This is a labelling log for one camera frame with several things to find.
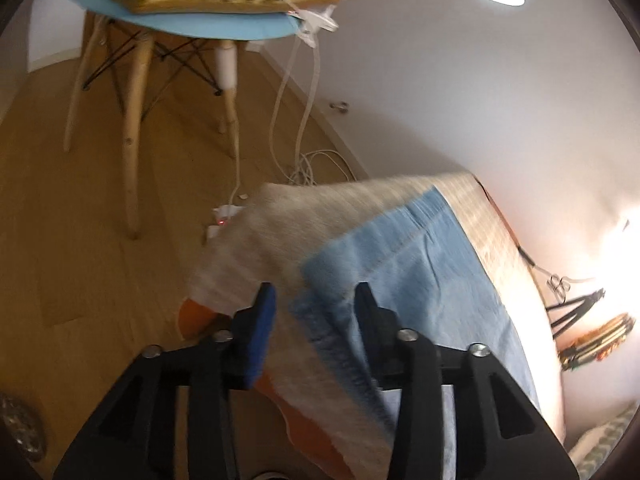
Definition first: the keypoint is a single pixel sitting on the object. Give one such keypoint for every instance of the green striped pillow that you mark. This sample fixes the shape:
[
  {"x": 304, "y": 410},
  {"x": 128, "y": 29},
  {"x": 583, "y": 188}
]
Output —
[{"x": 605, "y": 435}]

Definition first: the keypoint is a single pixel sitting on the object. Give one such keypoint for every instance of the light blue denim pants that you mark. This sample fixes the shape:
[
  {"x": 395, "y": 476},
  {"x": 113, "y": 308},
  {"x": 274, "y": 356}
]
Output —
[{"x": 425, "y": 270}]

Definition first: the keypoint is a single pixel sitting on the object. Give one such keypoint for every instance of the folded silver tripod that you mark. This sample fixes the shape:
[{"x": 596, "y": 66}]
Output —
[{"x": 595, "y": 342}]

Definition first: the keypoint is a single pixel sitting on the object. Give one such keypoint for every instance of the white power strip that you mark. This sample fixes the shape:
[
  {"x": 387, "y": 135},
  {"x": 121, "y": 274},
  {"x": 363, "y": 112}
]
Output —
[{"x": 222, "y": 220}]

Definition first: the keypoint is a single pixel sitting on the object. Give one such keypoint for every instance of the black mini tripod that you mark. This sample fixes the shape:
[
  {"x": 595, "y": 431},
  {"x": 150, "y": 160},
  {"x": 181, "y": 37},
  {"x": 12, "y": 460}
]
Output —
[{"x": 575, "y": 310}]

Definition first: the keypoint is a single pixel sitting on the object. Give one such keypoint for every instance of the metal door stopper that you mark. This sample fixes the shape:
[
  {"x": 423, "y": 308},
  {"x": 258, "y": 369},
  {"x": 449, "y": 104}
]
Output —
[{"x": 340, "y": 106}]

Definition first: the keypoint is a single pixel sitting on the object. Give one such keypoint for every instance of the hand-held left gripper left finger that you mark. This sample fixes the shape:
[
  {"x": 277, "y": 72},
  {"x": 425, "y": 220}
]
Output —
[{"x": 262, "y": 330}]

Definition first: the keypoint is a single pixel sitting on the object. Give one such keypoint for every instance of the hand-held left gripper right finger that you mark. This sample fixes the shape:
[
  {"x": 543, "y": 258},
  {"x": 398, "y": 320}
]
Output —
[{"x": 372, "y": 320}]

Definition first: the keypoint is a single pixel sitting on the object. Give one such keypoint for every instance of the pale checked blanket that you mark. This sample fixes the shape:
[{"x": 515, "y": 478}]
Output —
[{"x": 260, "y": 230}]

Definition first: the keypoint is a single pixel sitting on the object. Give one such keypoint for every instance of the blue chair with wooden legs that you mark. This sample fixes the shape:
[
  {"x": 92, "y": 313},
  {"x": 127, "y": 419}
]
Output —
[{"x": 200, "y": 25}]

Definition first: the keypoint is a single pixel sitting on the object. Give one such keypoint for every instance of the dark round metal object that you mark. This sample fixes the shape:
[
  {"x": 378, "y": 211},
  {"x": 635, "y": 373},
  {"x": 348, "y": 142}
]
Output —
[{"x": 20, "y": 425}]

